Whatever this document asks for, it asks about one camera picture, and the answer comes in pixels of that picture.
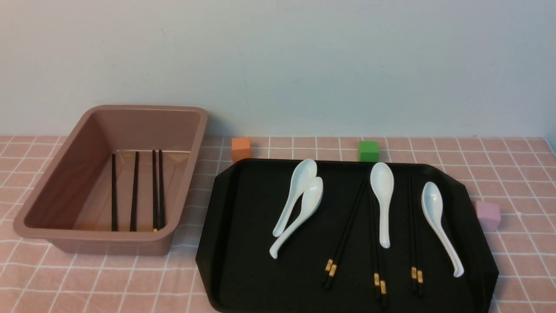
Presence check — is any black chopstick in bin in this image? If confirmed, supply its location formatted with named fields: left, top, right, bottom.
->
left=111, top=153, right=119, bottom=232
left=129, top=151, right=139, bottom=232
left=158, top=150, right=165, bottom=230
left=152, top=150, right=159, bottom=232

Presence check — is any white ceramic spoon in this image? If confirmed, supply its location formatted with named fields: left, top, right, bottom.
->
left=269, top=177, right=324, bottom=259
left=272, top=159, right=317, bottom=237
left=370, top=162, right=394, bottom=249
left=421, top=181, right=465, bottom=278

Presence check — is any white ceramic spoon lower left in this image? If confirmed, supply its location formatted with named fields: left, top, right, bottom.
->
left=269, top=177, right=324, bottom=259

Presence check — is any black chopstick in bin leftmost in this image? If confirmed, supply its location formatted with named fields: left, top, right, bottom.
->
left=111, top=153, right=119, bottom=232

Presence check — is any orange cube block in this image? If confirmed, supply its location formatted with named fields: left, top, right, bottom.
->
left=231, top=137, right=252, bottom=163

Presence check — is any green cube block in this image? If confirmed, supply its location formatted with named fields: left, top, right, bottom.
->
left=358, top=140, right=381, bottom=163

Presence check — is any pink cube block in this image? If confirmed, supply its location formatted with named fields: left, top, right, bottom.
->
left=474, top=200, right=502, bottom=232

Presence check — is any white ceramic spoon right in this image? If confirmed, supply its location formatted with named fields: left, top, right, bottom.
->
left=421, top=181, right=465, bottom=278

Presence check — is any white ceramic spoon centre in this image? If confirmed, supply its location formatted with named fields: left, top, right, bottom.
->
left=370, top=162, right=394, bottom=249

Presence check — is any black chopstick in bin rightmost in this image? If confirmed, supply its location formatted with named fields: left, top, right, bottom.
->
left=158, top=150, right=165, bottom=230

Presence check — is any pink plastic bin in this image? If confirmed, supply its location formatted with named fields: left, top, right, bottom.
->
left=13, top=105, right=209, bottom=256

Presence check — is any black plastic tray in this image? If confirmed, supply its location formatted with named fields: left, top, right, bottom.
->
left=196, top=159, right=499, bottom=313

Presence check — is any pink checkered tablecloth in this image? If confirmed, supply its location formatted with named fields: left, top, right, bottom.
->
left=0, top=135, right=556, bottom=313

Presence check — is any white ceramic spoon upper left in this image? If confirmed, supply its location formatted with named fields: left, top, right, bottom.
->
left=272, top=159, right=317, bottom=237

